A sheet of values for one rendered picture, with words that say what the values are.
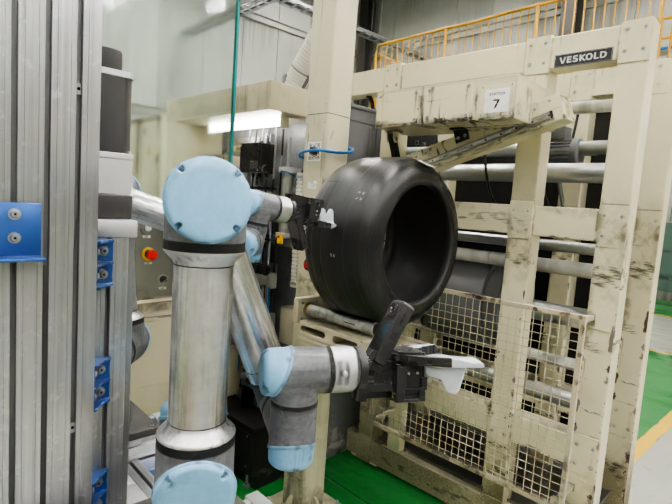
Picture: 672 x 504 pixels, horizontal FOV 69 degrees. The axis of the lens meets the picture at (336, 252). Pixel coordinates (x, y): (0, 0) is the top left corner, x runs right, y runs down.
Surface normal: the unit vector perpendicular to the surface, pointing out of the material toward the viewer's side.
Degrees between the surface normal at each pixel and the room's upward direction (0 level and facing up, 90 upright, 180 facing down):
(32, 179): 90
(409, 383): 82
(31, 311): 90
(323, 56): 90
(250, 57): 90
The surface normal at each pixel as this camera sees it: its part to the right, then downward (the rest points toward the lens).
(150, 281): 0.71, 0.11
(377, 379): 0.29, -0.03
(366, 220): 0.00, -0.11
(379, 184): 0.14, -0.40
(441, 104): -0.70, 0.02
